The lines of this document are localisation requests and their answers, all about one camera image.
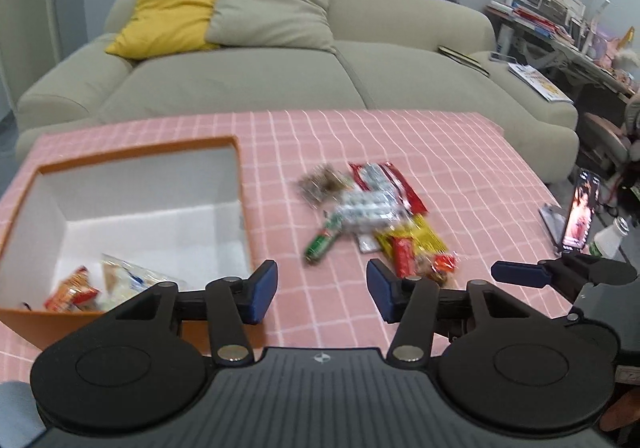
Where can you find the clear bag brown snacks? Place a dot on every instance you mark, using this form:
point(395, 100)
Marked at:
point(321, 184)

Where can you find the yellow cushion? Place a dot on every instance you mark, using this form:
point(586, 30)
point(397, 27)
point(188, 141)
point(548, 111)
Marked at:
point(163, 28)

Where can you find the red foil snack bag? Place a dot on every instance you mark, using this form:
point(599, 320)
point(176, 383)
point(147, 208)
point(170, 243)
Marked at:
point(386, 177)

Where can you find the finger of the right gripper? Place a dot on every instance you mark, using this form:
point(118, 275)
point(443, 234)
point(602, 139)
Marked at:
point(520, 274)

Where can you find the cluttered desk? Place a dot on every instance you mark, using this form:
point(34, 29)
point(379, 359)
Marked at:
point(555, 35)

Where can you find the beige sofa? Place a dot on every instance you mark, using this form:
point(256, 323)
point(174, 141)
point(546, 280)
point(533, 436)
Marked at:
point(388, 55)

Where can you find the beige cushion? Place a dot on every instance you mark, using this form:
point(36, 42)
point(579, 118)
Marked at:
point(298, 24)

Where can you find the white plastic bottle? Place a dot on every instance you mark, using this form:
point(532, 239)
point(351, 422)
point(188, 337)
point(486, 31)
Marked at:
point(606, 242)

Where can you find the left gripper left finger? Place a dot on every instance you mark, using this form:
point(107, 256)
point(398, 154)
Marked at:
point(213, 319)

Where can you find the pink office chair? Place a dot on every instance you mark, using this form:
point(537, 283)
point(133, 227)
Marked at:
point(616, 148)

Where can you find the red french fries snack bag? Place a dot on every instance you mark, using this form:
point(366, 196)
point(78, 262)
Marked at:
point(75, 291)

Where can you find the yellow snack packet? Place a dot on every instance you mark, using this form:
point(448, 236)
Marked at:
point(417, 252)

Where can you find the smartphone on stand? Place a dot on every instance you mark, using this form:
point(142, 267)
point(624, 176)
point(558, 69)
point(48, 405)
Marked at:
point(579, 218)

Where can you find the pink checkered tablecloth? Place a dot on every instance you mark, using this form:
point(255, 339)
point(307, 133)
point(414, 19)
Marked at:
point(482, 200)

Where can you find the green snack stick packet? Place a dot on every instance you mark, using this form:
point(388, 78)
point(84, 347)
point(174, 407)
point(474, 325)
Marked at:
point(323, 241)

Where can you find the green white chips bag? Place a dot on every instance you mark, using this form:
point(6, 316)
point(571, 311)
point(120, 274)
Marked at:
point(123, 280)

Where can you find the orange cardboard box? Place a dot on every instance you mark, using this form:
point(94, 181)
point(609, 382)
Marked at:
point(175, 208)

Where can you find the clear bag white balls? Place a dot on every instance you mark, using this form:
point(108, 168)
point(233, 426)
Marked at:
point(367, 211)

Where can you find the door with black handle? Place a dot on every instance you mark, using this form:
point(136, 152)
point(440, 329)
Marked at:
point(30, 44)

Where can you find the magazine on sofa arm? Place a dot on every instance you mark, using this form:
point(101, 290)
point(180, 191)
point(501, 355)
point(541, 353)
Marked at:
point(538, 82)

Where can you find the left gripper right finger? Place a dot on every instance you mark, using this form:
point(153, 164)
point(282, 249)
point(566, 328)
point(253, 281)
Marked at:
point(422, 309)

